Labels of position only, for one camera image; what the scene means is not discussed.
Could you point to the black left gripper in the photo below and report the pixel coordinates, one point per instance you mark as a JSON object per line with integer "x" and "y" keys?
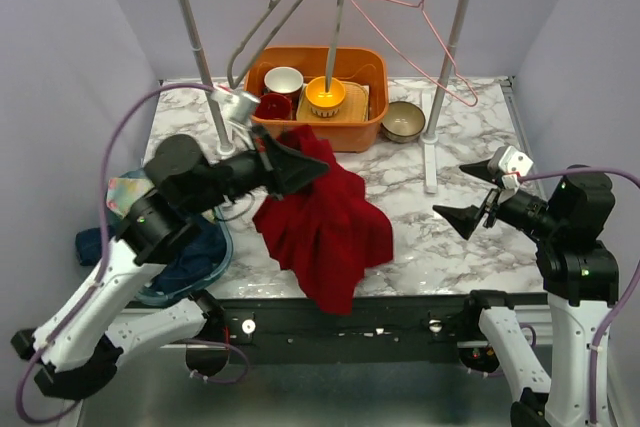
{"x": 290, "y": 169}

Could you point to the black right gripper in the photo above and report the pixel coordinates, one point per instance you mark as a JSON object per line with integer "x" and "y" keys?
{"x": 464, "y": 219}

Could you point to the red skirt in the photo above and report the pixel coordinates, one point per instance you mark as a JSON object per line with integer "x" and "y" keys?
{"x": 328, "y": 234}

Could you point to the blue denim skirt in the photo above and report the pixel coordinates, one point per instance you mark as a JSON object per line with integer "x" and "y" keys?
{"x": 207, "y": 256}

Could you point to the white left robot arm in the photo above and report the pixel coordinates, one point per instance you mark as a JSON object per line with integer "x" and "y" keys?
{"x": 79, "y": 349}

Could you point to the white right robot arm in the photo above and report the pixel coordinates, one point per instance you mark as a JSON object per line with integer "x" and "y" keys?
{"x": 580, "y": 277}

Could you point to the grey hanger middle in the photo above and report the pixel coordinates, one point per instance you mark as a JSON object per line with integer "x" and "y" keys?
{"x": 330, "y": 61}

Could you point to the red cup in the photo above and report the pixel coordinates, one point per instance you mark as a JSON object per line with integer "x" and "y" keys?
{"x": 274, "y": 106}

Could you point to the yellow bowl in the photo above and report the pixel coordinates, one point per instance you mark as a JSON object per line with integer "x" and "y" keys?
{"x": 325, "y": 96}

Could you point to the beige square plate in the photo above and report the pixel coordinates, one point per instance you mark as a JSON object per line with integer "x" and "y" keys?
{"x": 354, "y": 108}

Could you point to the orange plastic basin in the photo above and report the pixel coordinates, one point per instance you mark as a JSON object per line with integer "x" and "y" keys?
{"x": 352, "y": 64}

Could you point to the floral cloth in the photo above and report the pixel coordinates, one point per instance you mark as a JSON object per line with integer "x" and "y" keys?
{"x": 125, "y": 190}

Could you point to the clear blue plastic bin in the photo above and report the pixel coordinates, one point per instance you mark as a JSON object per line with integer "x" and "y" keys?
{"x": 146, "y": 297}

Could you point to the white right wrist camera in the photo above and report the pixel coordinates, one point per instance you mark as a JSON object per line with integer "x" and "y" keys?
{"x": 508, "y": 165}

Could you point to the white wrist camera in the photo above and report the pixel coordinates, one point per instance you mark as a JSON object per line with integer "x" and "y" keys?
{"x": 237, "y": 106}
{"x": 508, "y": 165}

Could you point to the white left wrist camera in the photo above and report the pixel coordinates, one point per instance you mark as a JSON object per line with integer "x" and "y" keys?
{"x": 237, "y": 106}

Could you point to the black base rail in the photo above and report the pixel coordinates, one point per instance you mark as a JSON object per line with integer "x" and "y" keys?
{"x": 379, "y": 329}

